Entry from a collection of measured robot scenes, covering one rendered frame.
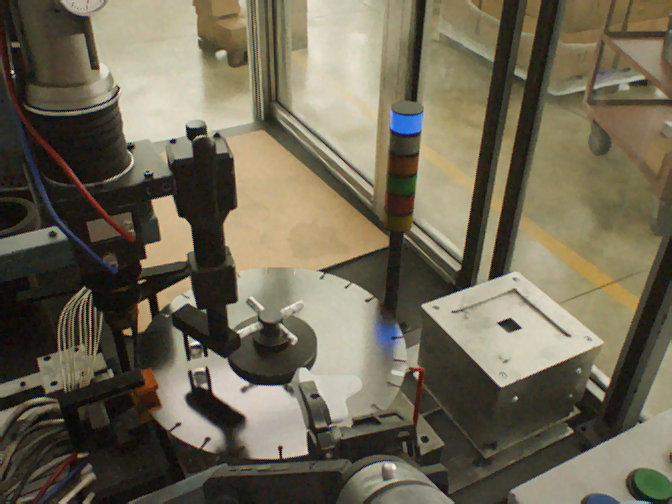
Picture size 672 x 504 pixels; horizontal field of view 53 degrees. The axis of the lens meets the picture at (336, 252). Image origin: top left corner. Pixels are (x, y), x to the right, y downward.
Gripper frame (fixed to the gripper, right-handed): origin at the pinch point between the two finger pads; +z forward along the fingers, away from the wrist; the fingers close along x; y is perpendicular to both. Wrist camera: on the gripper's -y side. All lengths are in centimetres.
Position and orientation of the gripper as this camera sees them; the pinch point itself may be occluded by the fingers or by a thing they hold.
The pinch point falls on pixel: (302, 435)
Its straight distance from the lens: 68.1
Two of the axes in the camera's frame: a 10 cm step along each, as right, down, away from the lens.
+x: -1.3, -9.9, -0.5
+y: 9.7, -1.4, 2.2
